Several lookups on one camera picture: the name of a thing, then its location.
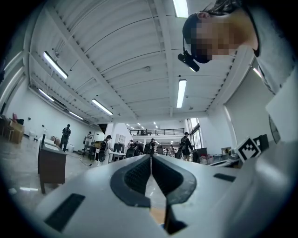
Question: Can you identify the person's head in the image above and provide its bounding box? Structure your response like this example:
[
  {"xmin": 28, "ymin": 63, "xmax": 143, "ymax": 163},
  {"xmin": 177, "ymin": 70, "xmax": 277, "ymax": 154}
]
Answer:
[{"xmin": 183, "ymin": 0, "xmax": 259, "ymax": 65}]

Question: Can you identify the person's gray shirt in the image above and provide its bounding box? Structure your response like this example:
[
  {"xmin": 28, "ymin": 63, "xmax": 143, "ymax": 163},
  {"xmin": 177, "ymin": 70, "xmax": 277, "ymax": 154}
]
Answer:
[{"xmin": 242, "ymin": 4, "xmax": 298, "ymax": 145}]

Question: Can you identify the dark wooden cabinet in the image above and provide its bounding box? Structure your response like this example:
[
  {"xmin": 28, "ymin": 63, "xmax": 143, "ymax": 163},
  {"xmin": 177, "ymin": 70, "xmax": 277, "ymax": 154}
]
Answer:
[{"xmin": 37, "ymin": 133, "xmax": 68, "ymax": 195}]

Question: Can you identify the long ceiling light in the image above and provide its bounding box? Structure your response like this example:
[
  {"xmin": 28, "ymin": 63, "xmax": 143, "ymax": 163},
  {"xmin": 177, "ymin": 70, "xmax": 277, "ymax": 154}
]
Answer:
[
  {"xmin": 91, "ymin": 98, "xmax": 114, "ymax": 116},
  {"xmin": 38, "ymin": 88, "xmax": 55, "ymax": 102},
  {"xmin": 176, "ymin": 79, "xmax": 188, "ymax": 109},
  {"xmin": 68, "ymin": 111, "xmax": 84, "ymax": 120},
  {"xmin": 42, "ymin": 51, "xmax": 69, "ymax": 79},
  {"xmin": 173, "ymin": 0, "xmax": 190, "ymax": 18}
]

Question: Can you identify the black head camera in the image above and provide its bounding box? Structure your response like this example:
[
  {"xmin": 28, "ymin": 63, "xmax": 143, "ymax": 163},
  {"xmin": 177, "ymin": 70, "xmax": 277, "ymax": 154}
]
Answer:
[{"xmin": 177, "ymin": 51, "xmax": 201, "ymax": 73}]

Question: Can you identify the dark wooden rack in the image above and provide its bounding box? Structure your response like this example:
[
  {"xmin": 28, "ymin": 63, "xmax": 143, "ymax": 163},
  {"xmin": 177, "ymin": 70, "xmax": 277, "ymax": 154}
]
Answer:
[{"xmin": 82, "ymin": 142, "xmax": 96, "ymax": 161}]

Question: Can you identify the cardboard box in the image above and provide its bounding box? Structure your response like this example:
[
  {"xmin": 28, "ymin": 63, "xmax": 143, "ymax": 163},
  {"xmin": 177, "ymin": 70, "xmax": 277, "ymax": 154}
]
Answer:
[{"xmin": 10, "ymin": 120, "xmax": 25, "ymax": 145}]

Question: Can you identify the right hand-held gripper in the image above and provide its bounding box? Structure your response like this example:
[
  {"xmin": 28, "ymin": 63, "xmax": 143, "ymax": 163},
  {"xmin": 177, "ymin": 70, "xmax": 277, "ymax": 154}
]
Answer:
[{"xmin": 208, "ymin": 134, "xmax": 270, "ymax": 169}]

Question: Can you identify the white table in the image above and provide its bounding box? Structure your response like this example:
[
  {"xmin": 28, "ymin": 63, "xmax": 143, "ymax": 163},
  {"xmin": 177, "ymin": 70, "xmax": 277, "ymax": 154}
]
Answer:
[{"xmin": 108, "ymin": 151, "xmax": 128, "ymax": 163}]

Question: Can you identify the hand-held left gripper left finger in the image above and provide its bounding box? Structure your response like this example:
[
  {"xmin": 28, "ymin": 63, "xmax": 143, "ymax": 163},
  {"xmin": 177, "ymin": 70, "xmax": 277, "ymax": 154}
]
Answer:
[{"xmin": 34, "ymin": 154, "xmax": 169, "ymax": 238}]

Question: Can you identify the wooden stool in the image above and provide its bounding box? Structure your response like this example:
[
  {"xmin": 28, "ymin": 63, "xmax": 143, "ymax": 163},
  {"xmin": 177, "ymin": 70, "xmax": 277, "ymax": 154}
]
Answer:
[{"xmin": 2, "ymin": 125, "xmax": 15, "ymax": 141}]

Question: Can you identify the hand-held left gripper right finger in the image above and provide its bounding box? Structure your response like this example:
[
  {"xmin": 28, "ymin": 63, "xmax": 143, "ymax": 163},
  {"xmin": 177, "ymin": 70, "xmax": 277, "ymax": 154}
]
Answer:
[{"xmin": 152, "ymin": 154, "xmax": 251, "ymax": 238}]

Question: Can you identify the black mezzanine railing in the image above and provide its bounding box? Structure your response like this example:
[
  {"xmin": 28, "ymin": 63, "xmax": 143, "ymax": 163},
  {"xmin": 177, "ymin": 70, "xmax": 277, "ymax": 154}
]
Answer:
[{"xmin": 129, "ymin": 128, "xmax": 185, "ymax": 136}]

